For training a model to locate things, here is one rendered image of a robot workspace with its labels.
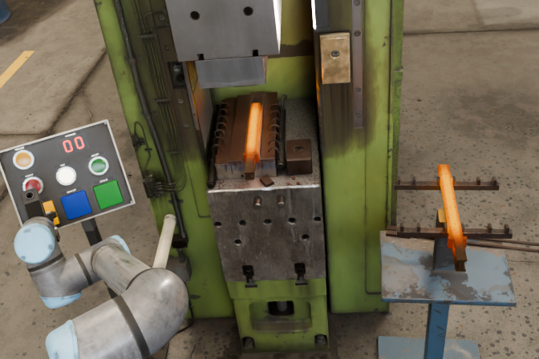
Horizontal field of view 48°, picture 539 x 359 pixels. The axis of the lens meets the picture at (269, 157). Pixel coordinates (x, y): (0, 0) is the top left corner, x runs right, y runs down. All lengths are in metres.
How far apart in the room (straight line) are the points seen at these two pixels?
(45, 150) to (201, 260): 0.89
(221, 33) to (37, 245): 0.75
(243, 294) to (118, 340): 1.36
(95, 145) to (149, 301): 0.96
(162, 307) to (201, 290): 1.61
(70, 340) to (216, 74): 1.01
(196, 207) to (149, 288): 1.27
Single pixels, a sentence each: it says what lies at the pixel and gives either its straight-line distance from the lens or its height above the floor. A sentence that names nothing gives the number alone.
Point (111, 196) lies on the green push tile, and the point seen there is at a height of 1.00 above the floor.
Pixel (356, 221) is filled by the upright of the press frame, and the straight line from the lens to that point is 2.35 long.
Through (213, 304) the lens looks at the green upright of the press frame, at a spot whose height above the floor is 0.10.
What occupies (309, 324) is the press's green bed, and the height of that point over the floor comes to 0.16.
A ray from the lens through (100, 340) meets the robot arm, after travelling 1.03.
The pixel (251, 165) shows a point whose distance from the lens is 1.90.
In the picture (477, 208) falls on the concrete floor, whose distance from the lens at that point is 3.29.
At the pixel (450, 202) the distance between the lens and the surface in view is 1.85.
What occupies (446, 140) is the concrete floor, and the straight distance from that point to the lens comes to 3.74.
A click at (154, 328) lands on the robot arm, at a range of 1.04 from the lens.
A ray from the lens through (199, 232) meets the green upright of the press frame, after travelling 2.41.
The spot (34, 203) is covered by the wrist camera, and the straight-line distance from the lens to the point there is 1.77.
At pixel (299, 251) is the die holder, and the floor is 0.62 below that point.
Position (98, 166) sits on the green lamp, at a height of 1.09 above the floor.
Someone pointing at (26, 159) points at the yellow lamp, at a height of 1.16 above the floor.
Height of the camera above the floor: 2.17
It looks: 37 degrees down
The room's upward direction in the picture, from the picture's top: 7 degrees counter-clockwise
